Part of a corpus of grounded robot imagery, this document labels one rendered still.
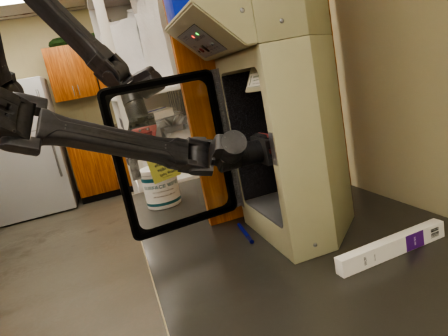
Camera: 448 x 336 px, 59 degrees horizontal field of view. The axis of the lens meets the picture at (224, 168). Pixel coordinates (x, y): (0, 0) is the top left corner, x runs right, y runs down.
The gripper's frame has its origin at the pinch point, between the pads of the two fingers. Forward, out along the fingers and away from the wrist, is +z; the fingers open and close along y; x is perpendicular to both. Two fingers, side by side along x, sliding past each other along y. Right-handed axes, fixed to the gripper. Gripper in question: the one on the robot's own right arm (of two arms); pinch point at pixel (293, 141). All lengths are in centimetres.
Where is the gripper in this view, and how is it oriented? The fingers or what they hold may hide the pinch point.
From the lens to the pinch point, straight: 100.5
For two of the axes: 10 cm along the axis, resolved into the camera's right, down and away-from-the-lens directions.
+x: 2.0, 9.6, 2.1
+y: -2.7, -1.6, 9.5
